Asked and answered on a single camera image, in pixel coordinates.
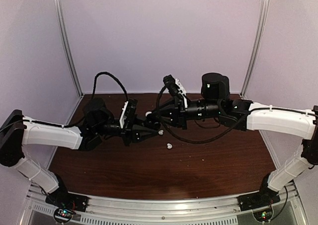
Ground black earbud charging case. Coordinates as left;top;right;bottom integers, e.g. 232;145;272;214
146;115;161;130

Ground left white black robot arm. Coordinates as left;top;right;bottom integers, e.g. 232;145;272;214
0;98;163;207

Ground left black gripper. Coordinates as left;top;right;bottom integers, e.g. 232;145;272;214
94;114;160;147

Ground left black camera cable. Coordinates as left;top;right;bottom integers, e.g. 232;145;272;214
62;72;129;129

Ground right aluminium frame post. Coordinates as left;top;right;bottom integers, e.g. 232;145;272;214
240;0;270;99

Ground left aluminium frame post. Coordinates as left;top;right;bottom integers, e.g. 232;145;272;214
53;0;83;97

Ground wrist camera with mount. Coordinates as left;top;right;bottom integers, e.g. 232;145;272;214
163;75;188;108
119;99;138;129

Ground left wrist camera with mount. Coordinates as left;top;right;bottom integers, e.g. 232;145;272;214
119;99;138;129

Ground front aluminium rail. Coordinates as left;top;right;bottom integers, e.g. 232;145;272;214
24;180;306;225

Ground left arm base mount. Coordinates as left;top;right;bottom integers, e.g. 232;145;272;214
45;193;88;224

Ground right black camera cable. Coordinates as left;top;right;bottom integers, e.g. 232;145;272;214
155;85;237;145

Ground aluminium frame post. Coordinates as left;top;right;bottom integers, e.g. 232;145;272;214
240;0;270;99
53;0;83;97

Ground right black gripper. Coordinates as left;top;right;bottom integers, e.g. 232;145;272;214
151;94;222;130

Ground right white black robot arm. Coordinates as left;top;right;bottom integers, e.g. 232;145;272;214
146;73;318;206

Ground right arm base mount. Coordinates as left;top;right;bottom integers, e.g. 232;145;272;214
238;192;280;223

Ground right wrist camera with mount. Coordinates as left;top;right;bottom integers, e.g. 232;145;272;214
163;75;188;108

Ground black camera cable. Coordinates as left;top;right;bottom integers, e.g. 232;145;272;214
155;85;237;145
62;72;129;129

